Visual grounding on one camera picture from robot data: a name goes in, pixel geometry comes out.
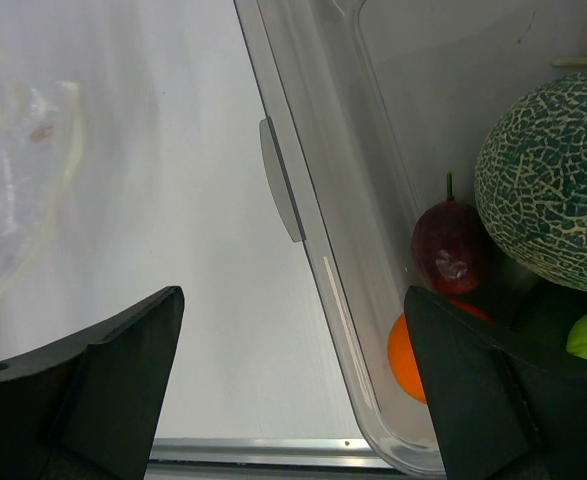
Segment clear plastic bin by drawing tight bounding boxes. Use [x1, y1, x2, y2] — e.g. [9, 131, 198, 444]
[235, 1, 587, 467]

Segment orange fruit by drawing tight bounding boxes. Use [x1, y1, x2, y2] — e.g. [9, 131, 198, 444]
[387, 298, 492, 405]

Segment aluminium table edge rail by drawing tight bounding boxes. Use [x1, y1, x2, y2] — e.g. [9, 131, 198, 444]
[150, 438, 444, 476]

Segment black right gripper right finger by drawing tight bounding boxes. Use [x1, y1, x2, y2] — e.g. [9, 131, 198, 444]
[404, 286, 587, 479]

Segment dark red passion fruit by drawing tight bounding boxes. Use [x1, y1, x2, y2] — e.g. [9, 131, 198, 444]
[411, 173, 493, 295]

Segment green netted melon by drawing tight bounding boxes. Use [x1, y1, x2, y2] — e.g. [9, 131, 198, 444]
[474, 70, 587, 292]

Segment clear zip top bag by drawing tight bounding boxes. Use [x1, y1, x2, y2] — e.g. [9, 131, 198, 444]
[0, 32, 84, 297]

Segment dark green avocado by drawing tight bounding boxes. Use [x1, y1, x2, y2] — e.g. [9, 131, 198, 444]
[512, 283, 587, 355]

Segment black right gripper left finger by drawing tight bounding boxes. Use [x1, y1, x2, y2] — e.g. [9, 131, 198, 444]
[0, 286, 184, 479]

